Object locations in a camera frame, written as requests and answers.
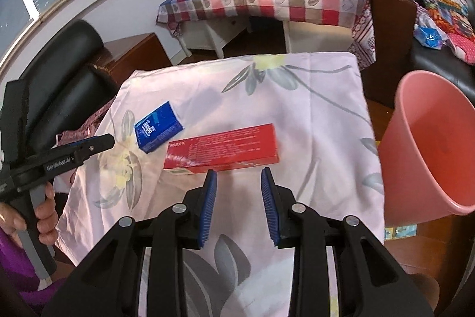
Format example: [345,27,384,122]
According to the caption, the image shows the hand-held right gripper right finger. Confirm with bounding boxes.
[260,166,435,317]

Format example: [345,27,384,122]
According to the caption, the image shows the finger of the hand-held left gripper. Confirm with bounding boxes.
[57,133,115,165]

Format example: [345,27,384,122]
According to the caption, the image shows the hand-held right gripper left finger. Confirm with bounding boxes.
[41,168,218,317]

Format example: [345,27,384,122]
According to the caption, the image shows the long red cardboard box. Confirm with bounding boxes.
[163,123,281,174]

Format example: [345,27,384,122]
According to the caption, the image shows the blue tissue packet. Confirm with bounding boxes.
[134,101,185,154]

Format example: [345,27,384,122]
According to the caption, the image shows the pink plastic bin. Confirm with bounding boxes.
[376,70,475,228]

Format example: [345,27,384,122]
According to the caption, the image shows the person's left hand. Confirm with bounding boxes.
[0,181,60,247]

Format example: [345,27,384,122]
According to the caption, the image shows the maroon patterned cloth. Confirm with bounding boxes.
[56,64,117,150]

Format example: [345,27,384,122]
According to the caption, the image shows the black leather sofa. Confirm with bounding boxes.
[0,20,119,173]

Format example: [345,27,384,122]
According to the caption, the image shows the brown wooden side table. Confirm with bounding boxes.
[89,33,173,85]

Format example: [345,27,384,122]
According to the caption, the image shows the pink floral tablecloth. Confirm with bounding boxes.
[56,53,387,317]

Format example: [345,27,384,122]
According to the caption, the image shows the small colourful floor box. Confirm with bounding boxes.
[384,224,418,240]

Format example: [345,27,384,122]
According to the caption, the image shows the purple clothing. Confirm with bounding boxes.
[0,224,65,306]

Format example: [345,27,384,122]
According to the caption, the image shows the white table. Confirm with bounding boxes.
[174,18,353,59]

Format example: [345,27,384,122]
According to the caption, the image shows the dark wooden cabinet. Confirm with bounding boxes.
[362,0,418,108]

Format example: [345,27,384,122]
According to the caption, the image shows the blue plastic packet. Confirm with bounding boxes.
[414,23,446,50]

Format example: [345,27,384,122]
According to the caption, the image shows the colourful printed cushion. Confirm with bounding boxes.
[416,0,475,39]

